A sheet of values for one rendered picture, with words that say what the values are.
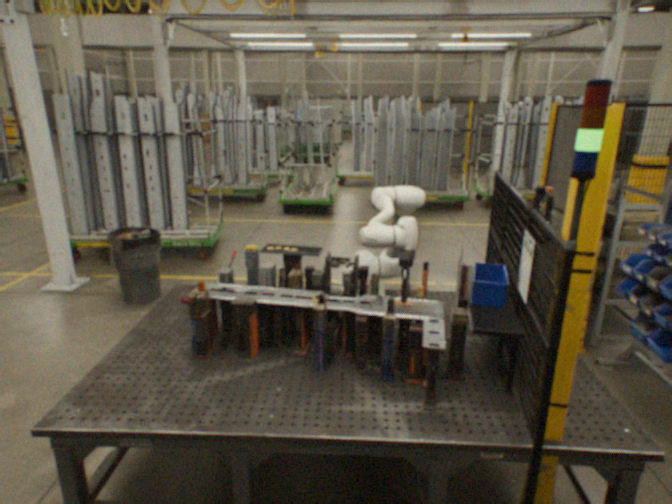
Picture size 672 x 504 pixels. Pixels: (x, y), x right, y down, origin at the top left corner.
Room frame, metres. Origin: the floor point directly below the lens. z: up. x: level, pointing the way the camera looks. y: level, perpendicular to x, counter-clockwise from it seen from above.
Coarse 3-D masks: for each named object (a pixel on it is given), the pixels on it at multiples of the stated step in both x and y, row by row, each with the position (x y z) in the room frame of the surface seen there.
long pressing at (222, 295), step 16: (208, 288) 2.46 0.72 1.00; (240, 288) 2.46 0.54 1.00; (256, 288) 2.47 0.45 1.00; (272, 288) 2.46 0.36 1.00; (288, 304) 2.27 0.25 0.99; (304, 304) 2.26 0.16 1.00; (336, 304) 2.26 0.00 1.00; (352, 304) 2.26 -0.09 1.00; (368, 304) 2.26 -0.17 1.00; (384, 304) 2.26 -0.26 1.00; (400, 304) 2.26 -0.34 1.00; (416, 304) 2.26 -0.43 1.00; (432, 304) 2.27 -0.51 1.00; (432, 320) 2.10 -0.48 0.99
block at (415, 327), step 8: (416, 328) 2.03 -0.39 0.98; (416, 336) 2.00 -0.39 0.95; (416, 344) 2.00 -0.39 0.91; (416, 352) 2.01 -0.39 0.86; (408, 360) 2.04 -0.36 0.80; (416, 360) 2.01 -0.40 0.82; (408, 368) 2.01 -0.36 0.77; (416, 368) 2.00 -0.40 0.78; (408, 376) 2.01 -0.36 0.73; (416, 376) 2.00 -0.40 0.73
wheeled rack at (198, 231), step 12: (144, 120) 6.69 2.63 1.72; (192, 120) 6.73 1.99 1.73; (204, 120) 6.74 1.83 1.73; (216, 120) 6.75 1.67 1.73; (84, 132) 6.04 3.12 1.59; (96, 132) 6.04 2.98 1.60; (108, 132) 6.06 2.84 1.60; (120, 132) 6.07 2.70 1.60; (144, 132) 6.09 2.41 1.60; (156, 132) 6.09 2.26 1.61; (168, 132) 6.11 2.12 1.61; (192, 132) 6.12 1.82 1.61; (204, 132) 6.13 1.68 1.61; (216, 132) 6.75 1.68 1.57; (216, 144) 6.75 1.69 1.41; (204, 168) 5.84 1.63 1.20; (204, 180) 5.83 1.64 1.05; (204, 192) 5.83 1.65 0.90; (168, 228) 6.16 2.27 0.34; (192, 228) 6.38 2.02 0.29; (204, 228) 6.38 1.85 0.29; (216, 228) 6.38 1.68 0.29; (72, 240) 5.78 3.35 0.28; (96, 240) 6.56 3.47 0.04; (168, 240) 5.82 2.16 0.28; (180, 240) 5.82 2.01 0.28; (192, 240) 5.83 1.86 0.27; (204, 240) 5.83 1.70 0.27; (216, 240) 6.68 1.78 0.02; (72, 252) 5.78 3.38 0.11; (204, 252) 5.87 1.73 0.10
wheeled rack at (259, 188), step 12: (228, 120) 9.74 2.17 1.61; (240, 120) 9.74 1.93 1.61; (252, 120) 9.74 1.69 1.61; (264, 120) 9.96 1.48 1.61; (264, 156) 9.78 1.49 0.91; (252, 168) 10.31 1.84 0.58; (192, 192) 9.39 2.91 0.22; (216, 192) 9.39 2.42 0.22; (228, 192) 9.39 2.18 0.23; (240, 192) 9.40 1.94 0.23; (252, 192) 9.40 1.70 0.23; (264, 192) 9.48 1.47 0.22
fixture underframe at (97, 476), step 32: (64, 448) 1.69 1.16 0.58; (128, 448) 2.15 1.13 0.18; (192, 448) 1.67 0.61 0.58; (224, 448) 1.67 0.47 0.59; (256, 448) 1.66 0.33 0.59; (288, 448) 1.65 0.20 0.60; (320, 448) 1.65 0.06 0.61; (352, 448) 1.64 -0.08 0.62; (384, 448) 1.64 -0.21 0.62; (64, 480) 1.70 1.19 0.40; (96, 480) 1.87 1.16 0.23; (256, 480) 1.87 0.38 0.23; (576, 480) 1.91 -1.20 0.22; (608, 480) 1.62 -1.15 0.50
